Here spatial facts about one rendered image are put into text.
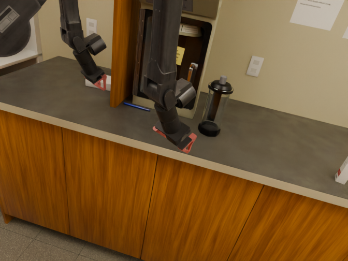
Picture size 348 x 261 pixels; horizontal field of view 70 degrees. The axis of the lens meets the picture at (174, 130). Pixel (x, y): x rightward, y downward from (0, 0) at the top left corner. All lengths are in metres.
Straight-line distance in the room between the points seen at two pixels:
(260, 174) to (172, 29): 0.65
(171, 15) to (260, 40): 1.03
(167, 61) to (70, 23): 0.49
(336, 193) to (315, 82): 0.75
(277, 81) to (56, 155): 1.28
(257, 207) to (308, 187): 0.23
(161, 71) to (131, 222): 0.98
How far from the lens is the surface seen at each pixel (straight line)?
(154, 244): 1.49
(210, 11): 1.06
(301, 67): 1.62
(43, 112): 1.20
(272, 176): 1.04
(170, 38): 0.59
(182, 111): 1.23
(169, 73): 0.61
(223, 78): 1.06
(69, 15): 1.01
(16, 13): 0.40
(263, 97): 1.65
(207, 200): 1.16
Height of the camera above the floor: 1.52
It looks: 31 degrees down
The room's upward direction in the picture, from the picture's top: 11 degrees clockwise
